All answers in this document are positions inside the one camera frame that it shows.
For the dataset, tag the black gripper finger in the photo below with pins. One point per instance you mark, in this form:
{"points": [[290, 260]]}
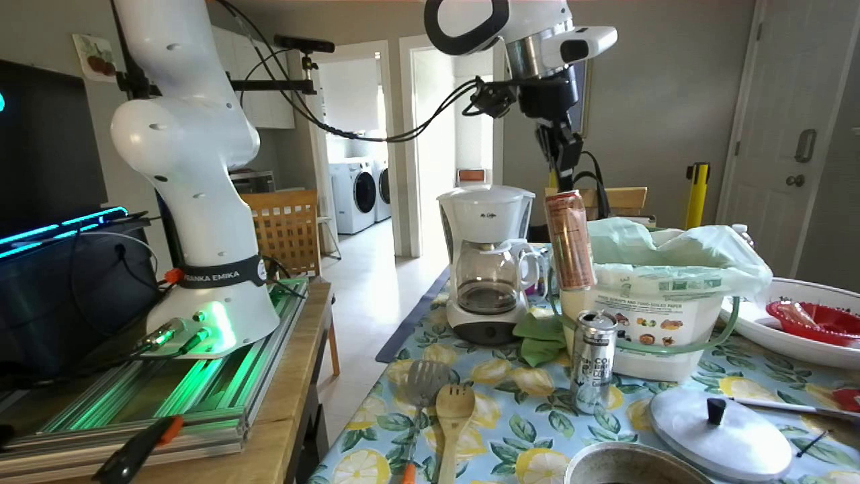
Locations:
{"points": [[572, 148], [553, 151]]}

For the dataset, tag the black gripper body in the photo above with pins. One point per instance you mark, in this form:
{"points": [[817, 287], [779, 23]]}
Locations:
{"points": [[551, 97]]}

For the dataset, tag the silver drink can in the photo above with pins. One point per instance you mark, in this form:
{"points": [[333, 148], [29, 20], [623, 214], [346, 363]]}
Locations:
{"points": [[592, 363]]}

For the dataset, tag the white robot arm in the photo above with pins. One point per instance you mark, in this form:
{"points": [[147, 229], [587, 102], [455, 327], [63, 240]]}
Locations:
{"points": [[190, 135]]}

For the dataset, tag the pale green bin liner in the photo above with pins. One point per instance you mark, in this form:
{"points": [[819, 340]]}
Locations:
{"points": [[680, 257]]}

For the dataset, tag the white plastic bin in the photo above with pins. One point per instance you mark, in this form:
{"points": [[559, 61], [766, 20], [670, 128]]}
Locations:
{"points": [[667, 336]]}

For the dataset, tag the wooden chair back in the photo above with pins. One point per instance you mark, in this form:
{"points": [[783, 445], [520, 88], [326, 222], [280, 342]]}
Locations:
{"points": [[627, 202]]}

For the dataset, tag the white coffee maker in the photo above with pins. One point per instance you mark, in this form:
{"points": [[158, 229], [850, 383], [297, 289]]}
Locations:
{"points": [[485, 215]]}

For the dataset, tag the glass coffee carafe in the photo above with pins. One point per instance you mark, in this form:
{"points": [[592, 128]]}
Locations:
{"points": [[487, 283]]}

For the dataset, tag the white washing machine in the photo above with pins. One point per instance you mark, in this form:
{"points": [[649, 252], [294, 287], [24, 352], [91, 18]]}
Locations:
{"points": [[352, 193], [385, 190]]}

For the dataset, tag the green cloth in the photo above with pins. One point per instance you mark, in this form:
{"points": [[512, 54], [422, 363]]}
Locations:
{"points": [[538, 336]]}

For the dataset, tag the white door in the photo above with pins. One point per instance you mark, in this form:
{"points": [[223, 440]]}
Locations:
{"points": [[779, 89]]}

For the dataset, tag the metal door knob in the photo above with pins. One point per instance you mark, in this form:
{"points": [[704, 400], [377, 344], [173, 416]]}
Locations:
{"points": [[796, 180]]}

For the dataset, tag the metal door deadbolt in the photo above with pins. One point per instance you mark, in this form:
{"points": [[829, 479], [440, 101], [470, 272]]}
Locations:
{"points": [[806, 147]]}

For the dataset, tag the metal slotted spatula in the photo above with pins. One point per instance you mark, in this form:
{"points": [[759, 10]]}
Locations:
{"points": [[422, 379]]}

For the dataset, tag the lemon print tablecloth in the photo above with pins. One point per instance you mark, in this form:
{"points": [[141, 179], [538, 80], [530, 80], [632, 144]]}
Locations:
{"points": [[512, 430]]}

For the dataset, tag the red and white plate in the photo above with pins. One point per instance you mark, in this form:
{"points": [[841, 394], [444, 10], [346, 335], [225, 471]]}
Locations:
{"points": [[806, 327]]}

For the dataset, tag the metal cooking pot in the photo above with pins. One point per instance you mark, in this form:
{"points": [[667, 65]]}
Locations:
{"points": [[632, 465]]}

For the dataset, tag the white pot lid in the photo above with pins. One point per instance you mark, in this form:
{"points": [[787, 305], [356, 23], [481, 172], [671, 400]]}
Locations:
{"points": [[714, 440]]}

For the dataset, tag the thin black stick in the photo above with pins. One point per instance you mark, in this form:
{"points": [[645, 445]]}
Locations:
{"points": [[806, 445]]}

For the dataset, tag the black box with cyan light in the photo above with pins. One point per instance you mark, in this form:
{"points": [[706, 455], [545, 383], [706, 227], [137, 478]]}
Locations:
{"points": [[69, 297]]}

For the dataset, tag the black monitor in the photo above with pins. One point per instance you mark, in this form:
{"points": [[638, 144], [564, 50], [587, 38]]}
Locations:
{"points": [[43, 144]]}

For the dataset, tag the orange and black screwdriver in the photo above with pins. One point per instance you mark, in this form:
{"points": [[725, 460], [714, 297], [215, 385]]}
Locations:
{"points": [[135, 453]]}

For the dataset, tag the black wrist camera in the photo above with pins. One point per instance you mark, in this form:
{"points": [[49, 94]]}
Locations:
{"points": [[490, 97]]}

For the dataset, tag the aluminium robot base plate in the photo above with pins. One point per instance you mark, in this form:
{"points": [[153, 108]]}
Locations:
{"points": [[177, 394]]}

